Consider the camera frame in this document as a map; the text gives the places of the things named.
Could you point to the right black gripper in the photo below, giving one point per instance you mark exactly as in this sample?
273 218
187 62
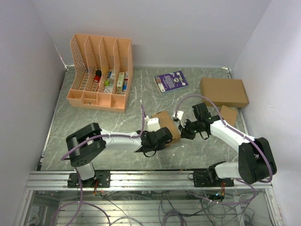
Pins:
184 133

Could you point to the brown cardboard box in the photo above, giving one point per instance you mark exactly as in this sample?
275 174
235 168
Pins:
166 121

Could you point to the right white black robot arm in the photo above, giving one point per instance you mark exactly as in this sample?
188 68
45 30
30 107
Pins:
255 159

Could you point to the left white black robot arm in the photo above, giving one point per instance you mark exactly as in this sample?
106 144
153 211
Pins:
87 143

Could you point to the small folded cardboard box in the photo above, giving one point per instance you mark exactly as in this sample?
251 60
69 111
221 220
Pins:
229 115

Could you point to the large folded cardboard box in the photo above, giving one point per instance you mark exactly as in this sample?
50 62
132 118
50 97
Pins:
227 92

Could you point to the purple book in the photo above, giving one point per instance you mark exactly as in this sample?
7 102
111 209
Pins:
170 81

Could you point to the white green carton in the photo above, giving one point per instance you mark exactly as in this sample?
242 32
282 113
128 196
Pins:
120 82

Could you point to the red black bottle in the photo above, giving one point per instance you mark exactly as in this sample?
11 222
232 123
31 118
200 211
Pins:
98 75

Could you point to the pink plastic file organizer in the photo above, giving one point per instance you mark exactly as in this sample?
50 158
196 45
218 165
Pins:
110 55

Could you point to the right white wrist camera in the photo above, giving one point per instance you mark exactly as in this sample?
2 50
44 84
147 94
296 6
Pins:
179 116

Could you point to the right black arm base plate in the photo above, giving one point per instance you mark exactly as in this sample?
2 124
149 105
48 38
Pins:
202 178

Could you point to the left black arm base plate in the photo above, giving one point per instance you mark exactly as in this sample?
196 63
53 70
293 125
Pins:
101 179

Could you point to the aluminium rail frame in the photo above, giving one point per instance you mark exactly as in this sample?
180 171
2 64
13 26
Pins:
118 181

